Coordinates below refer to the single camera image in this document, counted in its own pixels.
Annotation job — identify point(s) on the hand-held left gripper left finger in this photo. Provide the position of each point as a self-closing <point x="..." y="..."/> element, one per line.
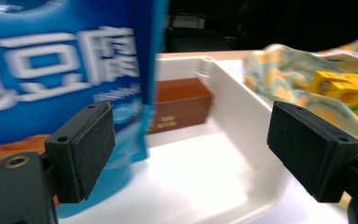
<point x="82" y="152"/>

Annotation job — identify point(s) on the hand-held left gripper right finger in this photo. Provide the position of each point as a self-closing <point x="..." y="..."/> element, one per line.
<point x="307" y="152"/>

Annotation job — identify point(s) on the yellow drink carton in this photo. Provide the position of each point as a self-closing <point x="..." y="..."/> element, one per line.
<point x="345" y="90"/>

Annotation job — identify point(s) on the lemon print fabric bag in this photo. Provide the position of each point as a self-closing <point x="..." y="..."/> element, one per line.
<point x="276" y="81"/>

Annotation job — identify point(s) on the white plastic bin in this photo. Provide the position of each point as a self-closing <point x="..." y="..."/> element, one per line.
<point x="230" y="109"/>

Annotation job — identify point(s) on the blue snack pouch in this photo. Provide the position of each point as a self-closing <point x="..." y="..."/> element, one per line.
<point x="43" y="62"/>

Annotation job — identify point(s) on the brown box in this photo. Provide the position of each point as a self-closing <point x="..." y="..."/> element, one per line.
<point x="183" y="102"/>

